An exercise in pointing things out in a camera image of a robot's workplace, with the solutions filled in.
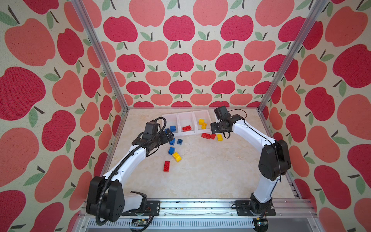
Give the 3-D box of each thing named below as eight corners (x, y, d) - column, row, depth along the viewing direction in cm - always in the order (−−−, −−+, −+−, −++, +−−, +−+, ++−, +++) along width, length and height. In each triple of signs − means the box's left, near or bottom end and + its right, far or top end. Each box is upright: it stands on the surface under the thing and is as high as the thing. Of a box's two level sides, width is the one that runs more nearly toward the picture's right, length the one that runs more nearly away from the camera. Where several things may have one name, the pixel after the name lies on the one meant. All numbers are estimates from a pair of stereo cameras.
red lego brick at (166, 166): (163, 172, 89) (163, 170, 87) (164, 162, 93) (164, 160, 91) (169, 172, 89) (169, 170, 87) (170, 162, 93) (170, 160, 91)
